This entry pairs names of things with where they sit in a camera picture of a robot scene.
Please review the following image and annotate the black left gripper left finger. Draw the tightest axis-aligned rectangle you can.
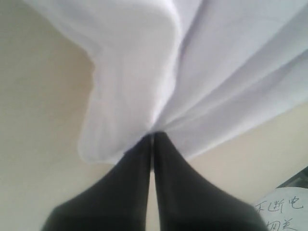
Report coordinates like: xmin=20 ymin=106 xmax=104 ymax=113
xmin=42 ymin=135 xmax=151 ymax=231

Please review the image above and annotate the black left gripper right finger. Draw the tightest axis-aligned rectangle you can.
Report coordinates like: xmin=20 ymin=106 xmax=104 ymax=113
xmin=154 ymin=132 xmax=266 ymax=231

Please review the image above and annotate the white printed t-shirt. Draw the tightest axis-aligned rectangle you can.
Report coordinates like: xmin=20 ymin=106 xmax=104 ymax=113
xmin=28 ymin=0 xmax=308 ymax=163

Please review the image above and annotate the paper note with handwriting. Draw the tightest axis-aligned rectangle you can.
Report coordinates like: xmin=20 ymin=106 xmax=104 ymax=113
xmin=254 ymin=187 xmax=308 ymax=231

